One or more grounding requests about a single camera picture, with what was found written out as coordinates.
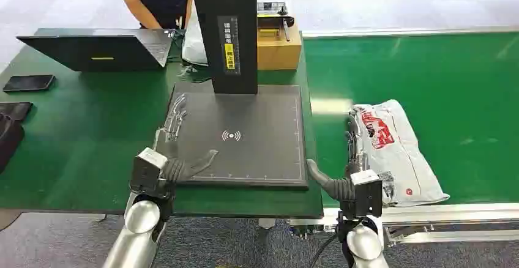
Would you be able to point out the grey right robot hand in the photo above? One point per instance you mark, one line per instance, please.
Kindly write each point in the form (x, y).
(338, 189)

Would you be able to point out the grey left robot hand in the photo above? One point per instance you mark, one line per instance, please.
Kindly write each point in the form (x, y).
(182, 169)

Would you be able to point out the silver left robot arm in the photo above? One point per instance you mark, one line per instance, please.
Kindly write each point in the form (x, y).
(136, 233)

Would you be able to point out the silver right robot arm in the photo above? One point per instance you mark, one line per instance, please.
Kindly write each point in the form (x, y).
(365, 246)

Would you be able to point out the grey parcel bag red print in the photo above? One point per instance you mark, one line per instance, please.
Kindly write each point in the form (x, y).
(399, 156)

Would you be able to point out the white plastic bag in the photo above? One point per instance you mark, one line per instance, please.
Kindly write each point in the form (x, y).
(194, 43)

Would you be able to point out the green conveyor belt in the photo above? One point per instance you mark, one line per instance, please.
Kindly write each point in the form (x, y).
(446, 108)

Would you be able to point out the black laptop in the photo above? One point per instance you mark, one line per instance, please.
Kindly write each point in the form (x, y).
(97, 53)

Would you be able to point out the brown cardboard box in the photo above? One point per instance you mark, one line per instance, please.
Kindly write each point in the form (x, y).
(280, 53)

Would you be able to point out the black scanner column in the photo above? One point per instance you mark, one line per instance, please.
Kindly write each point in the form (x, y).
(227, 6)

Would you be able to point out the black smartphone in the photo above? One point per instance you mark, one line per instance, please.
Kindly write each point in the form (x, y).
(29, 83)

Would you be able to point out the black pouch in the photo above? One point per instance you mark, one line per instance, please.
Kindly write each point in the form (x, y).
(10, 130)

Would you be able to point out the black device on box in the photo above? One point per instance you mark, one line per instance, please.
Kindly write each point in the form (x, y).
(272, 17)

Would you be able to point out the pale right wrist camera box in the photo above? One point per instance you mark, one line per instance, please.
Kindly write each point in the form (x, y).
(367, 193)

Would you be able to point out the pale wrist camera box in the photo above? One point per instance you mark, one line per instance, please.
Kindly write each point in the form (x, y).
(147, 169)
(367, 193)

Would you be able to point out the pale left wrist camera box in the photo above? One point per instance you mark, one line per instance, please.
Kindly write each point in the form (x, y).
(147, 169)

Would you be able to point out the black scanner base plate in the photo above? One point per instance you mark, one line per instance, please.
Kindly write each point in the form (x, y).
(251, 152)

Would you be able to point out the silver conveyor frame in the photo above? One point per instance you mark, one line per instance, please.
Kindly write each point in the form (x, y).
(446, 217)

